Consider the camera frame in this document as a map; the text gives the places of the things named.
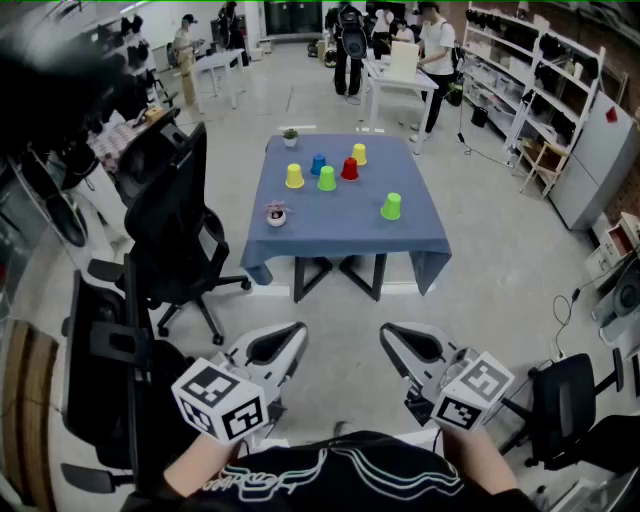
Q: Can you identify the blue tablecloth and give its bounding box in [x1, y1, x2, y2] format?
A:
[240, 133, 453, 296]

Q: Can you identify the pink plant in white pot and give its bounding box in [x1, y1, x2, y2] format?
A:
[263, 199, 294, 228]

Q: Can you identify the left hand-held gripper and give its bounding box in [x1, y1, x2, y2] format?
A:
[171, 321, 309, 445]

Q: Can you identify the white shelf unit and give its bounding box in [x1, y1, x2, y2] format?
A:
[462, 7, 606, 166]

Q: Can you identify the black gear on wall rack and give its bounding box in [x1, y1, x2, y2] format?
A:
[119, 14, 151, 69]

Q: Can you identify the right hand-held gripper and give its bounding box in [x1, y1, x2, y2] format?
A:
[379, 322, 515, 432]

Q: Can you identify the grey floor fan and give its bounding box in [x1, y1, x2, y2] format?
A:
[592, 254, 640, 346]

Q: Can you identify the pink checkered tablecloth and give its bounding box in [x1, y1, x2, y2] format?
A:
[92, 119, 151, 171]

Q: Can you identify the white table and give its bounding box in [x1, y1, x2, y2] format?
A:
[193, 48, 246, 115]
[358, 55, 441, 155]

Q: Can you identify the black floor cable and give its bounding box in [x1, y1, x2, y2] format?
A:
[552, 286, 601, 361]

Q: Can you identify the brown wooden board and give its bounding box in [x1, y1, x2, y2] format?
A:
[0, 319, 61, 512]

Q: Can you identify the black table frame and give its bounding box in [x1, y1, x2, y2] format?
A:
[293, 253, 387, 304]

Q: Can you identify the black office chair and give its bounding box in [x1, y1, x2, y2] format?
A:
[114, 107, 252, 346]
[499, 347, 640, 474]
[60, 254, 196, 496]

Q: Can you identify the wooden stool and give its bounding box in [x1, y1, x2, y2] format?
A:
[517, 137, 571, 199]

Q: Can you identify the person's left forearm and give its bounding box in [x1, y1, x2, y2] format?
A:
[163, 432, 244, 497]

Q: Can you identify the person's black printed shirt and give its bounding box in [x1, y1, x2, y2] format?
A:
[119, 430, 541, 512]

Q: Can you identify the white drawer cabinet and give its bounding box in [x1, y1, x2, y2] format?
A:
[584, 212, 640, 281]

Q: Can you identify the person's right forearm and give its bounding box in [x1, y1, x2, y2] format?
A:
[442, 425, 521, 494]

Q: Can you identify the cream box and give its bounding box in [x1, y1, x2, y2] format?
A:
[388, 40, 420, 84]

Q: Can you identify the grey cabinet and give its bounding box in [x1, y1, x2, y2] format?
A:
[547, 89, 640, 231]

